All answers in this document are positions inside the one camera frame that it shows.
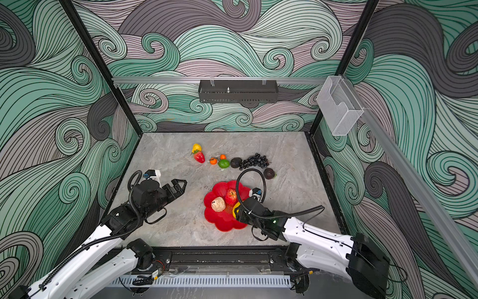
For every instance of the aluminium rail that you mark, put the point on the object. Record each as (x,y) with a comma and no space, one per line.
(196,80)
(452,235)

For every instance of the orange fake tomatoes on vine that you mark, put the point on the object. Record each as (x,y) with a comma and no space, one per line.
(215,160)

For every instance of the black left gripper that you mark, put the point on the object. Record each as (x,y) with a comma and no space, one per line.
(179,190)

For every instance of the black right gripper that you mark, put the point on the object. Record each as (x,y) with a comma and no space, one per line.
(241,216)

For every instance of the black wall tray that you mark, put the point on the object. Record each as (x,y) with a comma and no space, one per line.
(247,92)

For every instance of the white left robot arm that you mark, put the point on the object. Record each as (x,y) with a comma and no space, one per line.
(76,276)

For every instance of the white slotted cable duct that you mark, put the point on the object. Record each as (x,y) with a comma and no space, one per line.
(209,281)

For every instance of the beige fake garlic bulb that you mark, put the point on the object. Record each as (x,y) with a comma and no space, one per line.
(218,205)

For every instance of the green fake pepper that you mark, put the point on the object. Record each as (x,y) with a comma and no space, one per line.
(223,163)

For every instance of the red fake apple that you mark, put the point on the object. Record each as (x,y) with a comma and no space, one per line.
(231,197)

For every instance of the red flower-shaped fruit bowl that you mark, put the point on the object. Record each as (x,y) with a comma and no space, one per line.
(224,221)

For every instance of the black corner frame post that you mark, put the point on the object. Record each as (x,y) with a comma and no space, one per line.
(82,32)
(356,38)

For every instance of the black fake grape bunch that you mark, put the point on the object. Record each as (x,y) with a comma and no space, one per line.
(256,160)

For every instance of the aluminium back rail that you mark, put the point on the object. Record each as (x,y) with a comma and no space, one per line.
(196,80)

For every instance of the aluminium right rail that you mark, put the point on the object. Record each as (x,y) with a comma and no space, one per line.
(452,235)

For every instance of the black corner frame post right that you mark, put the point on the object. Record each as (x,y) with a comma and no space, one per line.
(356,38)

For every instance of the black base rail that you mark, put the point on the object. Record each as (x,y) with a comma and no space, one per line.
(262,257)

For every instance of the dark purple fake plum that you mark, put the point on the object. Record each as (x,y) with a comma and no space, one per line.
(269,173)

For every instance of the yellow fake pepper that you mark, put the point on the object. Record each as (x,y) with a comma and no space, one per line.
(196,148)

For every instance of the yellow fake lemon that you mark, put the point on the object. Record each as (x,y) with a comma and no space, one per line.
(236,210)

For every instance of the black corner frame post left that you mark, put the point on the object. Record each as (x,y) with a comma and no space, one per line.
(82,32)

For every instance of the dark fake avocado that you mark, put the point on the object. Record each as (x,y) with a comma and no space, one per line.
(236,162)

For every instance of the clear plastic wall bin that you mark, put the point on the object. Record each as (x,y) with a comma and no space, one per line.
(339,103)

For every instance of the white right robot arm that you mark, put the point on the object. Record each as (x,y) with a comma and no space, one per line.
(356,258)

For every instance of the red fake strawberry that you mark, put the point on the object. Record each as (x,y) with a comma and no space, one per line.
(199,157)

